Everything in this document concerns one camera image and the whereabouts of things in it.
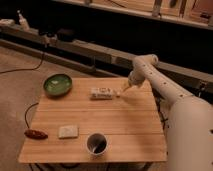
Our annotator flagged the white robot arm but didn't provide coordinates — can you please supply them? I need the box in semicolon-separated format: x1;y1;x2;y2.
125;54;213;171

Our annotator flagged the green ceramic bowl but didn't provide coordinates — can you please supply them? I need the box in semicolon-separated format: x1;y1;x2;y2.
43;74;72;97

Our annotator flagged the white spray bottle background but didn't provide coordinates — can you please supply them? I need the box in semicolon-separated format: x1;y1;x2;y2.
17;11;30;31

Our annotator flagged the wooden table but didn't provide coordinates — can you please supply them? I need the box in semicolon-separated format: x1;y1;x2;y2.
19;78;167;163

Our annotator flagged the black device on ledge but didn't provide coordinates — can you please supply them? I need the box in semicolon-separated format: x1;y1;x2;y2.
57;29;75;42

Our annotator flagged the white sponge block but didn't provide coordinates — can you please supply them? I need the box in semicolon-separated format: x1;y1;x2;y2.
58;125;78;139

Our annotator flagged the red oval object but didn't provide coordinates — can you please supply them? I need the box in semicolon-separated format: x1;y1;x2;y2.
24;129;48;140

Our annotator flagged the black cable on floor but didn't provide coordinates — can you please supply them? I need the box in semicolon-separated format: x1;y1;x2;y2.
0;49;46;75

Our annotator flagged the black cable by table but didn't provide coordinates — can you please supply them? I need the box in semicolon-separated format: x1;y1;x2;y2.
24;101;40;130

